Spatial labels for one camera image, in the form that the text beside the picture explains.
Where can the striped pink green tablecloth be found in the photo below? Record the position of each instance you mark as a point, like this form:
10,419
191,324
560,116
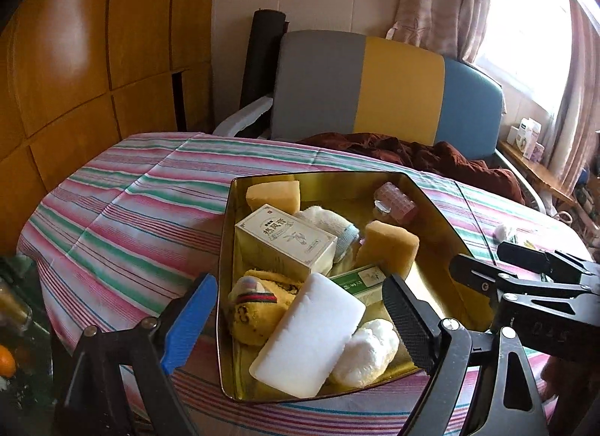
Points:
117,211

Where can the wooden shelf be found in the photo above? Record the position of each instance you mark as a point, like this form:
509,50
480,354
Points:
539,175

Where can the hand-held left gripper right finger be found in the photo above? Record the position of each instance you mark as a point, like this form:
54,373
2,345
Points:
412,323

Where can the white sock with blue cuff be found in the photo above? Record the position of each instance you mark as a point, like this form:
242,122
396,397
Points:
323,218

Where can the orange fruit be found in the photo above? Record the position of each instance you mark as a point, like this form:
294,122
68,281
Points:
5,361

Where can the small white object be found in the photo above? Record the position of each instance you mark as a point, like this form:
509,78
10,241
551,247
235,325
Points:
504,231

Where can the yellow sock with striped band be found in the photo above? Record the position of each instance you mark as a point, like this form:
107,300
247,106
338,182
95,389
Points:
258,318

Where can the pale purple box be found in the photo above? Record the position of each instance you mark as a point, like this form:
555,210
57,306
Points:
534,151

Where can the white wad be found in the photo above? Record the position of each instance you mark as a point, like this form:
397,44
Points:
365,356

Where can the gold metal tin tray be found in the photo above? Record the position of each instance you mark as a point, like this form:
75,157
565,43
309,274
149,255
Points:
436,229

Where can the yellow sponge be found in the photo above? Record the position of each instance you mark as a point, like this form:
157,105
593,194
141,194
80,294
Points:
389,246
274,197

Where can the white foam block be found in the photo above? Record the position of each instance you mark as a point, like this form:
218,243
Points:
309,337

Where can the wooden wardrobe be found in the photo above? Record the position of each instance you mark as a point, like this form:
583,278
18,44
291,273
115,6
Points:
70,65

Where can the pink patterned curtain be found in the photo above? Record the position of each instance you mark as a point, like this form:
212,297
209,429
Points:
581,103
440,0

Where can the grey yellow blue sofa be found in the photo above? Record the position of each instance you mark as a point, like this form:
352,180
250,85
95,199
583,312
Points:
398,89

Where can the pink hair roller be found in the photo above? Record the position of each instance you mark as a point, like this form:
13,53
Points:
398,201

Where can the small green and white box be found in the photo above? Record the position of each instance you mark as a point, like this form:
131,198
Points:
361,279

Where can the cream cardboard box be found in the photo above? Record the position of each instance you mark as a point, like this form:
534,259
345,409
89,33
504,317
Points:
281,248

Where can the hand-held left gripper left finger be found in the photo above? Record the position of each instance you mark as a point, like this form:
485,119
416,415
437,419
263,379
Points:
185,328

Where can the glass jar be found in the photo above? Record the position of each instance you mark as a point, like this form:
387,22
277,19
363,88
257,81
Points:
14,309

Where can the white metal rail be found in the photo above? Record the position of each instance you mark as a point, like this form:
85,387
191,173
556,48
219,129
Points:
522,180

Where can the black rolled mat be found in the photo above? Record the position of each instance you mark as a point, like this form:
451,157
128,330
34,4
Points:
260,61

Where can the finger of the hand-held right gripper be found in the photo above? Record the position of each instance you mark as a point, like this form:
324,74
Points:
487,279
548,263

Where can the brown blanket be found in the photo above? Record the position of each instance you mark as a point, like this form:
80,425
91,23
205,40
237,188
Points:
445,159

